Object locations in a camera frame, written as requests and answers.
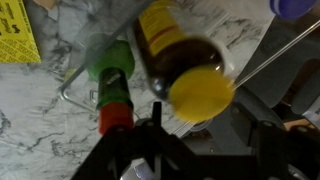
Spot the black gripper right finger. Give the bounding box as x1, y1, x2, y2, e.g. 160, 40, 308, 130
256, 121, 320, 180

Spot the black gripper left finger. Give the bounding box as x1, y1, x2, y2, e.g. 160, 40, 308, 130
71, 102, 200, 180

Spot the brown bottle yellow cap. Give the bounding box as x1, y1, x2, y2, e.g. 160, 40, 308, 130
134, 0, 234, 122

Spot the yellow card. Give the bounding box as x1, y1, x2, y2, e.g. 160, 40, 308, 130
0, 0, 41, 63

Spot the green bottle red cap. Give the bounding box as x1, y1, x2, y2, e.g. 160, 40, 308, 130
87, 40, 135, 135

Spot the white bottle blue cap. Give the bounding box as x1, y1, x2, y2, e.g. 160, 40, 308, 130
269, 0, 317, 19

